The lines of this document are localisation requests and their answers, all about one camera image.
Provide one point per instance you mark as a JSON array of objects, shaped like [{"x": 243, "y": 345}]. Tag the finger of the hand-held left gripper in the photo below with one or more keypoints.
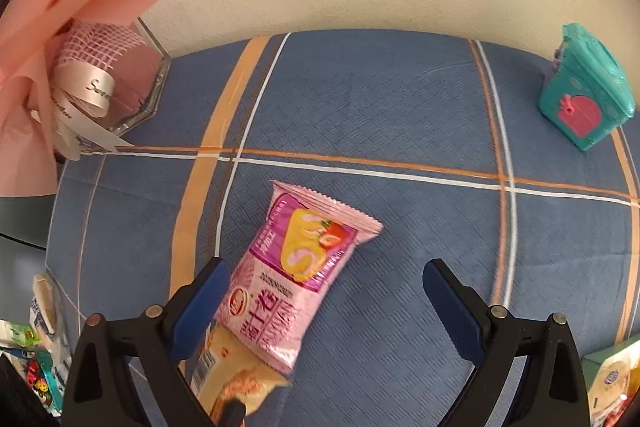
[{"x": 232, "y": 414}]

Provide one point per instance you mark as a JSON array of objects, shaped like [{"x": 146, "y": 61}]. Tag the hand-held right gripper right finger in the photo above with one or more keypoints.
[{"x": 452, "y": 307}]

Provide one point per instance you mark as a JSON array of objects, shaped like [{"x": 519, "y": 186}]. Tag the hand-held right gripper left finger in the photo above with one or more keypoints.
[{"x": 200, "y": 302}]

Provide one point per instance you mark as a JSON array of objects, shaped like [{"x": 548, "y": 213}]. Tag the tan orange snack packet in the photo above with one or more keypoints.
[{"x": 235, "y": 377}]

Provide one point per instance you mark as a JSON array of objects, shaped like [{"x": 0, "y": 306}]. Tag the pink snack packet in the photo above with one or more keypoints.
[{"x": 295, "y": 267}]

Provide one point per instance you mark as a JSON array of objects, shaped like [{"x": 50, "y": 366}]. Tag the teal rimmed white tray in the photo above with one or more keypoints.
[{"x": 592, "y": 357}]

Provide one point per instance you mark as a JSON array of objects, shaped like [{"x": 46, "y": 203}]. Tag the blue white snack packet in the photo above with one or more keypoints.
[{"x": 47, "y": 322}]

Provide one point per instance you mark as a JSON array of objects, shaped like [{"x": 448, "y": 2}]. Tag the teal printed packet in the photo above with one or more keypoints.
[{"x": 45, "y": 382}]

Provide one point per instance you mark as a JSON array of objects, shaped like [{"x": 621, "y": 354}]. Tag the green white box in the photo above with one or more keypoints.
[{"x": 20, "y": 334}]

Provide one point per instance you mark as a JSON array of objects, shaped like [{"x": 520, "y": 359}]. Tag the dark grey panel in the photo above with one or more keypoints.
[{"x": 20, "y": 217}]

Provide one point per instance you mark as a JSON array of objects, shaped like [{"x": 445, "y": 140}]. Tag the blue plaid cloth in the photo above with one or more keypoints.
[{"x": 375, "y": 107}]

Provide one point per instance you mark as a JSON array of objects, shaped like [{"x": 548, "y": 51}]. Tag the clear glass vase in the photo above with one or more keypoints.
[{"x": 142, "y": 77}]

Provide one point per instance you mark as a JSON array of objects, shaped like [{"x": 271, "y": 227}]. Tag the teal toy box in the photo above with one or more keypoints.
[{"x": 585, "y": 82}]

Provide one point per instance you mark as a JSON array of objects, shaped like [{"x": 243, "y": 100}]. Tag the pink paper flower bouquet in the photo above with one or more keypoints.
[{"x": 60, "y": 7}]

